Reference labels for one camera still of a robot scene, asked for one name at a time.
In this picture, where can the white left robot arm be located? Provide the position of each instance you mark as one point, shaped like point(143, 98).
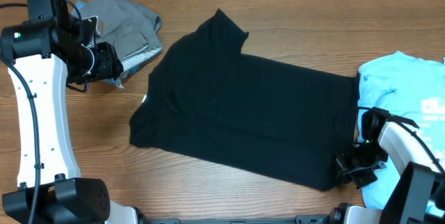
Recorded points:
point(53, 51)

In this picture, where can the light blue t-shirt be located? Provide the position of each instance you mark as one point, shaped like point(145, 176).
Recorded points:
point(409, 87)

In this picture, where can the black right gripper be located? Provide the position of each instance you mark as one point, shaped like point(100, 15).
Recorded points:
point(344, 170)

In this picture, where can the black t-shirt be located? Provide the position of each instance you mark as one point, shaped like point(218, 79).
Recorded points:
point(208, 100)

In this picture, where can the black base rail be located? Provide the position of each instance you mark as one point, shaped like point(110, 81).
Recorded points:
point(299, 219)

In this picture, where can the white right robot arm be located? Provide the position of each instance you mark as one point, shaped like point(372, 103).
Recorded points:
point(391, 137)

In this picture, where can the grey folded shorts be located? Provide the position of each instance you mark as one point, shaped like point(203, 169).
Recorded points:
point(148, 23)

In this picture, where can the blue denim folded garment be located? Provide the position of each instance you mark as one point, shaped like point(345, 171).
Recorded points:
point(114, 81)

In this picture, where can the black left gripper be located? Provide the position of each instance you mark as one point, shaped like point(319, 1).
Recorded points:
point(108, 67)

